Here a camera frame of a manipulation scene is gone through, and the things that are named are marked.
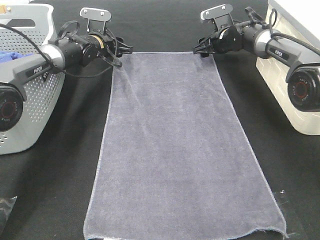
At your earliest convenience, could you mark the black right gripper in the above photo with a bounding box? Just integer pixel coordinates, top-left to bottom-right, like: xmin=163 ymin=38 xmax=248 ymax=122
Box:
xmin=193 ymin=26 xmax=243 ymax=58

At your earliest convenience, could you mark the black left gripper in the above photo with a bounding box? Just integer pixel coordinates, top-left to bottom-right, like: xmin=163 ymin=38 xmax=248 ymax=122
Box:
xmin=88 ymin=33 xmax=133 ymax=68

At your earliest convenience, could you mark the grey towel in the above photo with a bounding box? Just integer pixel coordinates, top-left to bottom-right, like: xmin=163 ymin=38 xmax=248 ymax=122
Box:
xmin=83 ymin=52 xmax=287 ymax=240

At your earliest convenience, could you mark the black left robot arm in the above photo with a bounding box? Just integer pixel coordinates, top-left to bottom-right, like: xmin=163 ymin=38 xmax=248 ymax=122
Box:
xmin=0 ymin=32 xmax=133 ymax=132

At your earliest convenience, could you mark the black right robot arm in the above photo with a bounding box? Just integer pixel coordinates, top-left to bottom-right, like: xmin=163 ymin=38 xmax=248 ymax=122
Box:
xmin=193 ymin=21 xmax=320 ymax=112

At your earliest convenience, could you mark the blue towel in basket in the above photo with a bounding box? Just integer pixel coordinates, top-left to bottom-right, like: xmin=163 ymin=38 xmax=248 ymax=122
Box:
xmin=0 ymin=51 xmax=37 ymax=74

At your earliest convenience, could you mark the grey perforated laundry basket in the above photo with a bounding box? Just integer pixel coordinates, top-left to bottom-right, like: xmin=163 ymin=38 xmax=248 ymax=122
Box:
xmin=0 ymin=1 xmax=65 ymax=155

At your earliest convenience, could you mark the cream plastic storage box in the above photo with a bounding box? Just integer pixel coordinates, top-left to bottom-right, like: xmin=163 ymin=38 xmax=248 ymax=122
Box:
xmin=256 ymin=0 xmax=320 ymax=136

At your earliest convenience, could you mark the right clear tape strip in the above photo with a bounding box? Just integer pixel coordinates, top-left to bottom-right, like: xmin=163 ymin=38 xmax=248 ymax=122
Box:
xmin=273 ymin=190 xmax=288 ymax=208

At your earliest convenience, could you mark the clear tape strip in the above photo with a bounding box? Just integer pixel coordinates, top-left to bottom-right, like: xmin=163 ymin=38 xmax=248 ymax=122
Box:
xmin=0 ymin=196 xmax=18 ymax=234
xmin=273 ymin=190 xmax=288 ymax=208

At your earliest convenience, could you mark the left clear tape strip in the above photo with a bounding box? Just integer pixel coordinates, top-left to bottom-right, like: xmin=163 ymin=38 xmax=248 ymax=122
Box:
xmin=0 ymin=196 xmax=18 ymax=234

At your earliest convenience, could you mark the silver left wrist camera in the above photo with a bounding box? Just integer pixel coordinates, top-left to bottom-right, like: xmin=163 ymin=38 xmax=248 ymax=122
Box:
xmin=79 ymin=7 xmax=112 ymax=34

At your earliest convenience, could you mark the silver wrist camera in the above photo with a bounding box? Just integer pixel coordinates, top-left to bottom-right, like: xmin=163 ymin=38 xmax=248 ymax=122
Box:
xmin=200 ymin=4 xmax=234 ymax=29
xmin=79 ymin=7 xmax=112 ymax=34

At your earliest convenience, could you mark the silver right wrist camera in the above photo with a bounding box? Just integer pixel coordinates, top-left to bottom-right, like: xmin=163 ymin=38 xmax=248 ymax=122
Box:
xmin=200 ymin=4 xmax=234 ymax=29

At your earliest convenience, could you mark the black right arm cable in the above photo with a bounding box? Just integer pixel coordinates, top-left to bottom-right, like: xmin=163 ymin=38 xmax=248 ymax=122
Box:
xmin=243 ymin=6 xmax=320 ymax=57

